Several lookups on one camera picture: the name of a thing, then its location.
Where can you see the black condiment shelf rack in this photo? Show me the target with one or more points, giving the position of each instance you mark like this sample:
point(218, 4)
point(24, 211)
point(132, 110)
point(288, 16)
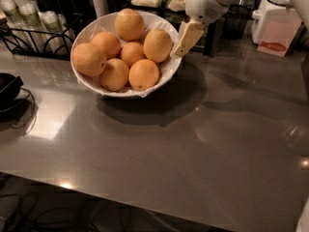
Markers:
point(209, 29)

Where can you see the white card red logo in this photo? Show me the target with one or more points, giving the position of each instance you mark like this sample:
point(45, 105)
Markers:
point(277, 38)

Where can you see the white bowl with paper liner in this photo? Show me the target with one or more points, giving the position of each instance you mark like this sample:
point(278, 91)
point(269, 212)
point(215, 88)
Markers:
point(107, 23)

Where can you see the black device at left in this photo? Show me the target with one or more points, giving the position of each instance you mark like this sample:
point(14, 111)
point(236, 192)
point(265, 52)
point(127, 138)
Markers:
point(10, 86)

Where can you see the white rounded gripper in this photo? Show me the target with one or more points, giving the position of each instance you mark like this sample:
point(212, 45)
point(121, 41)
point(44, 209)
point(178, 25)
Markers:
point(202, 4)

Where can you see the stacked paper cups right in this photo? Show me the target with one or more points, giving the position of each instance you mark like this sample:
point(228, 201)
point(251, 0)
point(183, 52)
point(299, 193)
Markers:
point(54, 28)

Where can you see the black mesh basket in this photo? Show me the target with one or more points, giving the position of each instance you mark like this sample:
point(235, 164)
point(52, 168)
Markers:
point(235, 22)

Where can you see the stacked paper cups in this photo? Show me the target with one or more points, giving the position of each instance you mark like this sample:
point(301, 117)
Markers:
point(54, 28)
point(12, 13)
point(30, 16)

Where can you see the stacked paper cups middle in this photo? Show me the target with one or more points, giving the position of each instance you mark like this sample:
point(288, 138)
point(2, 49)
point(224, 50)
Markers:
point(30, 16)

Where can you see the small centre orange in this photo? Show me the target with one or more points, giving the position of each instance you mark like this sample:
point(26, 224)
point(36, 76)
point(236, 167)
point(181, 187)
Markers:
point(132, 52)

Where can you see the stacked paper cups left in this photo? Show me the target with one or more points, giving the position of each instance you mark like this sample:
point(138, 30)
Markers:
point(12, 13)

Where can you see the white cylindrical container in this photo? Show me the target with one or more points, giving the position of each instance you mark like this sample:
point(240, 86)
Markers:
point(101, 7)

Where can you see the white appliance with bowls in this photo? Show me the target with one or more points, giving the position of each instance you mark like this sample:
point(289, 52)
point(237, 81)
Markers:
point(281, 11)

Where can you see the black wire loop stand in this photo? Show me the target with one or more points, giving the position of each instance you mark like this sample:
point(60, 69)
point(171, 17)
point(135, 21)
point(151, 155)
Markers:
point(19, 113)

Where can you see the black wire cup rack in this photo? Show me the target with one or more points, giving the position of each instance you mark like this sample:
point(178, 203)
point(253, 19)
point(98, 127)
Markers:
point(41, 43)

